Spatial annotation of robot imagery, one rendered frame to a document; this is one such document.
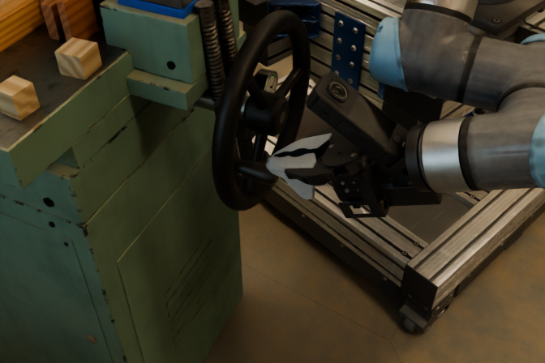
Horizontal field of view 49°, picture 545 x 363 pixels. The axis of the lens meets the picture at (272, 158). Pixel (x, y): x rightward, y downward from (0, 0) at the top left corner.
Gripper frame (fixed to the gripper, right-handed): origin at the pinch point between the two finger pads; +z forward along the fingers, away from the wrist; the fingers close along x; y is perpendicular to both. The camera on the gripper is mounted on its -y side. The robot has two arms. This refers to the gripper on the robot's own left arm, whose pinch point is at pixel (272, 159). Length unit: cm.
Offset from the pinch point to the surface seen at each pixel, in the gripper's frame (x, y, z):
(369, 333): 29, 81, 32
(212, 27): 10.0, -14.7, 6.7
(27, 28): 3.6, -24.7, 31.2
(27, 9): 4.7, -26.8, 30.0
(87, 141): -6.3, -10.9, 20.9
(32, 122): -12.1, -18.1, 18.1
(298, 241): 49, 69, 58
